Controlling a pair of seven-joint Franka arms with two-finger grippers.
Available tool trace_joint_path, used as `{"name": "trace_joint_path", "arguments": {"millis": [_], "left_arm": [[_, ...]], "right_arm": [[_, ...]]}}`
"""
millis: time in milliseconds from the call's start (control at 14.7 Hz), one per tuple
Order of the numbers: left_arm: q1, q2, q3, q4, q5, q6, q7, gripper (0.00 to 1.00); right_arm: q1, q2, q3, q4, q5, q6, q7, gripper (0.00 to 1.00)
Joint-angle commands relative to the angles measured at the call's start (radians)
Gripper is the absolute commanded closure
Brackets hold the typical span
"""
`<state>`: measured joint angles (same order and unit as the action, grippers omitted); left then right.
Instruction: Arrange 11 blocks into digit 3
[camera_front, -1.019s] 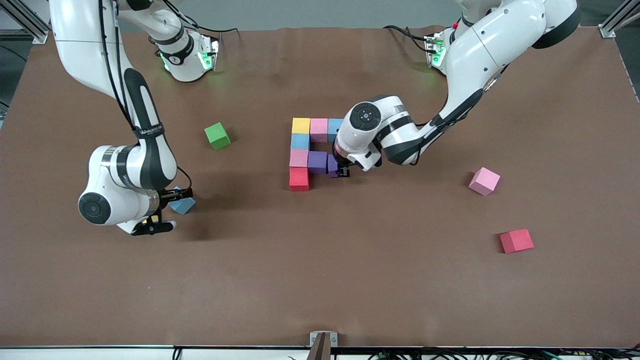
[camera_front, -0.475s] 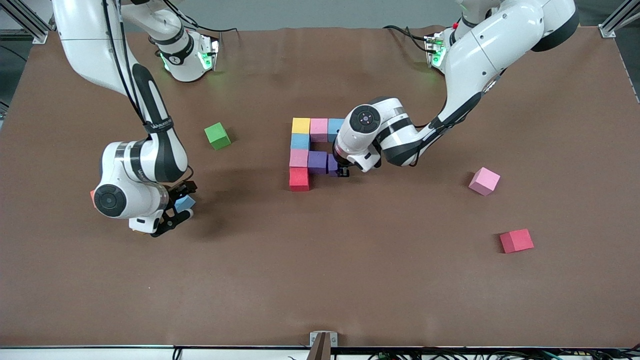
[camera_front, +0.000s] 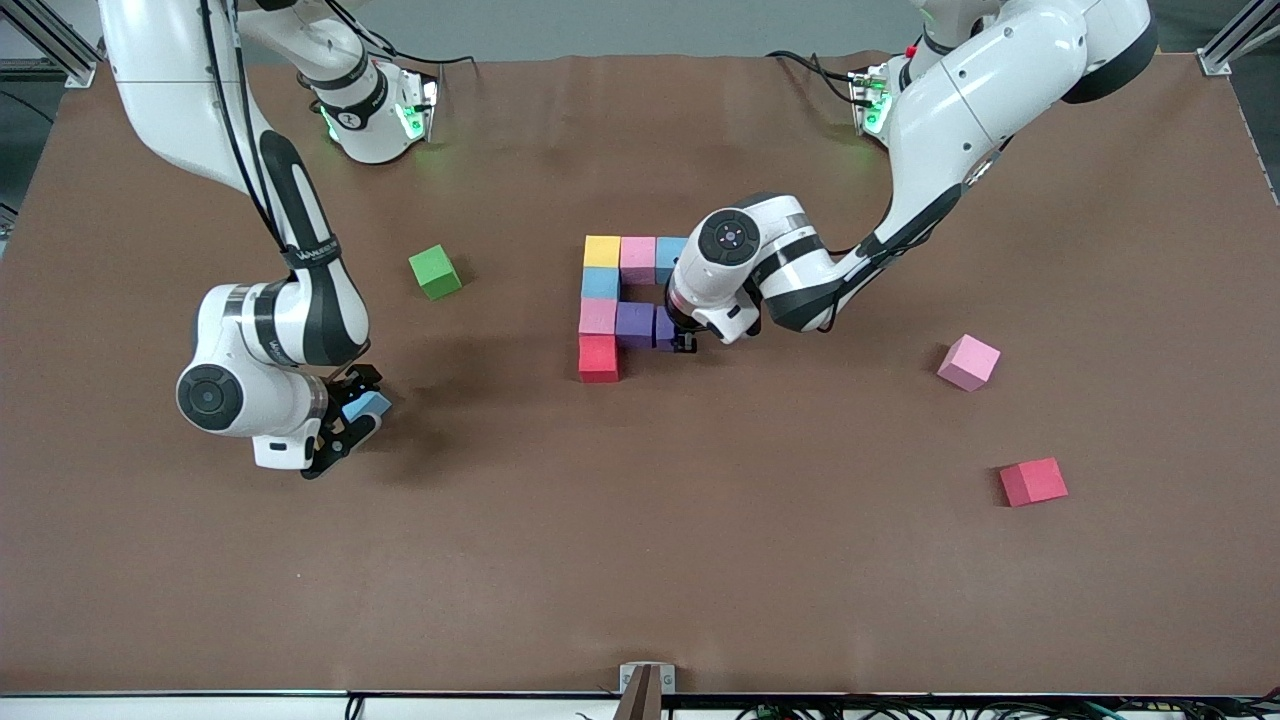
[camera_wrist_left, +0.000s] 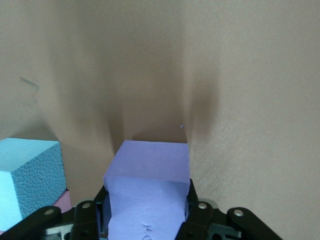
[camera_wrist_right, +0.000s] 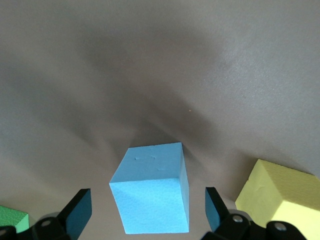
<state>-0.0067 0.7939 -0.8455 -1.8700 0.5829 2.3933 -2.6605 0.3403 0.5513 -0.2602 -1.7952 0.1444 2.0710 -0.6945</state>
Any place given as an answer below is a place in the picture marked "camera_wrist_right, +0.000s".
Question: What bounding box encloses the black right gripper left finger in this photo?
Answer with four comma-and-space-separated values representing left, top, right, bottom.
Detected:
0, 187, 93, 240

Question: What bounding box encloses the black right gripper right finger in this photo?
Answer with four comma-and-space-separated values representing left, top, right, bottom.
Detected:
202, 186, 307, 240

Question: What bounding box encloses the blue foam cube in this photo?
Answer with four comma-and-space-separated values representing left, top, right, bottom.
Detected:
109, 142, 190, 235

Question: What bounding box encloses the yellow foam cube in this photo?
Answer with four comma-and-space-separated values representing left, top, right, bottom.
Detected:
234, 158, 320, 240

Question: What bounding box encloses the green foam cube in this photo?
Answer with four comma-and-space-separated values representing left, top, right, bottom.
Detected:
0, 205, 30, 234

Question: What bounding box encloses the large table cover mat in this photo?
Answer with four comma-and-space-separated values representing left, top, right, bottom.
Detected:
0, 0, 320, 240

